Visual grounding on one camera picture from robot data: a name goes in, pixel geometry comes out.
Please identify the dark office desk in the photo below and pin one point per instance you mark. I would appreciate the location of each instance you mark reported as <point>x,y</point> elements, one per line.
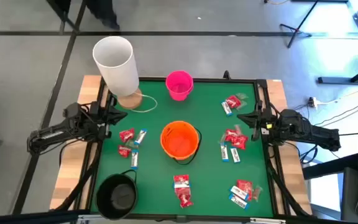
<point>350,193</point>

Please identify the white lamp with wooden base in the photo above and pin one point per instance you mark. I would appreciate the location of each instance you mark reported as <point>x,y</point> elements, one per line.
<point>115,65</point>

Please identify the black table-level camera box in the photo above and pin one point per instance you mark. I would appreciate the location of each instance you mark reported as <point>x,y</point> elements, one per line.
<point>181,219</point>

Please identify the clear candy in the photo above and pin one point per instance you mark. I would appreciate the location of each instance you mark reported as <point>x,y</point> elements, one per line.
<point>131,144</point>
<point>242,96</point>
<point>241,105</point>
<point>237,128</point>
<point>256,193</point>

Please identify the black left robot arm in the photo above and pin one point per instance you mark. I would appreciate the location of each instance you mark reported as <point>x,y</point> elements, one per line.
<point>51,133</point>

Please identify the pink plastic bucket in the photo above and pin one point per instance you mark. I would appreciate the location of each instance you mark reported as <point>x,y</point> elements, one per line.
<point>179,93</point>

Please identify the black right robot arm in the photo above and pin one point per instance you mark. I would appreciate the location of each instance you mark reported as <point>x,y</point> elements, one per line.
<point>319,135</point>

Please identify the person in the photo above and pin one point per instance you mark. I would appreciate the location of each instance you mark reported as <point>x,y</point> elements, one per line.
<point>102,12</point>

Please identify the green table mat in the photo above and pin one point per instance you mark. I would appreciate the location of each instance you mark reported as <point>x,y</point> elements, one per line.
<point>154,109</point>

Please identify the silver aluminium profile bar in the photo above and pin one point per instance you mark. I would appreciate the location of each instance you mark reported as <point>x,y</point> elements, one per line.
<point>267,220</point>

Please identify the black plastic bucket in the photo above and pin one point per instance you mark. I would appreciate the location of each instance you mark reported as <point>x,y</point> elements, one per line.
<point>117,196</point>

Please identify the orange plastic bucket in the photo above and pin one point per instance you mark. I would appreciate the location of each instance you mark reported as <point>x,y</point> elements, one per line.
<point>179,143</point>

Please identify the red Skittles pack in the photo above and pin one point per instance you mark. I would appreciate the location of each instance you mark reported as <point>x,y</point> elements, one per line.
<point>233,102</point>
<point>245,186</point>
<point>184,196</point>
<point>240,142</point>
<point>124,151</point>
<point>230,136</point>
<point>126,135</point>
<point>181,178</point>

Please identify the white mounting bracket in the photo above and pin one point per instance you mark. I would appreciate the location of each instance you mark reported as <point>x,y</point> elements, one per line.
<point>264,131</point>

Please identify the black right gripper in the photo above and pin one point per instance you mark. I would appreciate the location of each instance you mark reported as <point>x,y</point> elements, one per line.
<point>267,121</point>

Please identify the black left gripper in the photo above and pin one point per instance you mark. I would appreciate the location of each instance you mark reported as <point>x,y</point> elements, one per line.
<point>99,116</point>

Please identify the white power strip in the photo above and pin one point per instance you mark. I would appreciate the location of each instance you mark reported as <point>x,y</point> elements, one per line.
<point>312,101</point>

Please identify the black metal frame legs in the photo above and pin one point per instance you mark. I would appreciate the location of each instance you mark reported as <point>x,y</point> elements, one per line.
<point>62,14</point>

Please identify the black curved clamp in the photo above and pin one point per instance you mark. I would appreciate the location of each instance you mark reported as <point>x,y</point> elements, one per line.
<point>227,74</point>

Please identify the black tripod stand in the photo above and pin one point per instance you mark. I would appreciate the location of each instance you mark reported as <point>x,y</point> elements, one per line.
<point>295,30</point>

